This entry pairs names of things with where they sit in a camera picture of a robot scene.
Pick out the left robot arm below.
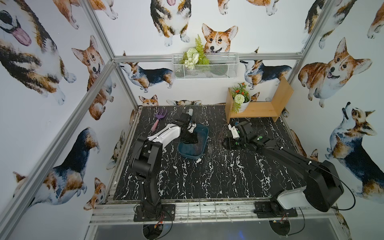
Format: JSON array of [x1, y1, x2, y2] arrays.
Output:
[[129, 109, 198, 215]]

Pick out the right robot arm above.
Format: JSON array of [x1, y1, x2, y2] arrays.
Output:
[[222, 122, 344, 212]]

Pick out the teal plastic storage box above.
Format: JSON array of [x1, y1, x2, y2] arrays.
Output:
[[178, 124, 209, 160]]

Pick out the purple pink toy fork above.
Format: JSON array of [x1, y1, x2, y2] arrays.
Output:
[[150, 110, 168, 133]]

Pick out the wooden corner shelf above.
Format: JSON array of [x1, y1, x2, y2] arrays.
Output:
[[225, 77, 294, 124]]

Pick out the potted flower white pot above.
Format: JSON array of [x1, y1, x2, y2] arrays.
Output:
[[230, 82, 251, 114]]

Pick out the white green artificial flowers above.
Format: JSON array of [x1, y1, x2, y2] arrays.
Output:
[[180, 35, 210, 70]]

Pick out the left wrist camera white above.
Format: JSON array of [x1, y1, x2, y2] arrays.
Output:
[[187, 121, 197, 134]]

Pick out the light teal brush handle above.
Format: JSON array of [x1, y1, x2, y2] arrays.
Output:
[[188, 109, 194, 117]]

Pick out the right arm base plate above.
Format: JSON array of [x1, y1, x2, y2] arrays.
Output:
[[254, 201, 298, 219]]

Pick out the white wire wall basket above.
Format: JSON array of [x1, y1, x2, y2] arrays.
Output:
[[172, 53, 240, 80]]

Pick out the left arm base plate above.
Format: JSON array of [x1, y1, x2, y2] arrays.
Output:
[[134, 204, 176, 222]]

